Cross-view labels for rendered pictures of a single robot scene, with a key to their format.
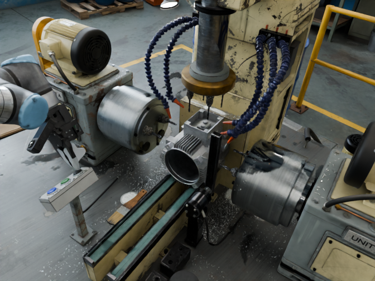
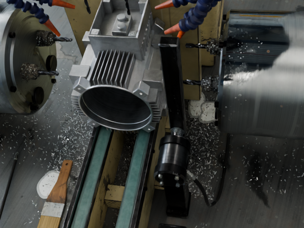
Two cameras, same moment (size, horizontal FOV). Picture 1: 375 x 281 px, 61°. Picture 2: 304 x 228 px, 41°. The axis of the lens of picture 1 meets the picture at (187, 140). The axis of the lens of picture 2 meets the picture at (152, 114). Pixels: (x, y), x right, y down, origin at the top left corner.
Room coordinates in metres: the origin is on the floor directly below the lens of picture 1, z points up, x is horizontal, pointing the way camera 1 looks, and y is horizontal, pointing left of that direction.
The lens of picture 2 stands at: (0.32, 0.05, 1.68)
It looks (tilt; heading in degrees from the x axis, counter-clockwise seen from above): 54 degrees down; 348
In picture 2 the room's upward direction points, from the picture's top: 11 degrees counter-clockwise
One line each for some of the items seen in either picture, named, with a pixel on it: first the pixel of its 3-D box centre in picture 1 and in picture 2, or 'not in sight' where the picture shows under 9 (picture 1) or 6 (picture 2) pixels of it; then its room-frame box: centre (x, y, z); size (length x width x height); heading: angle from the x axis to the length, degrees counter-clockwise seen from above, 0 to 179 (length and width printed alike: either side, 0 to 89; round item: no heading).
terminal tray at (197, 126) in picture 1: (203, 127); (122, 29); (0.95, -0.06, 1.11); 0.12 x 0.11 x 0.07; 148
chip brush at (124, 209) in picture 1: (129, 206); (56, 197); (0.81, 0.22, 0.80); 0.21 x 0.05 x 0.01; 150
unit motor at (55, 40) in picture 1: (69, 73); not in sight; (1.22, 0.52, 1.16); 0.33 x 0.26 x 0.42; 59
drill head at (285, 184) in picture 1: (279, 185); (284, 75); (0.74, -0.32, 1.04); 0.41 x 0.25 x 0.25; 59
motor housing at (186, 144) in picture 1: (196, 152); (125, 73); (0.92, -0.04, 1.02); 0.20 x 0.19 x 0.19; 148
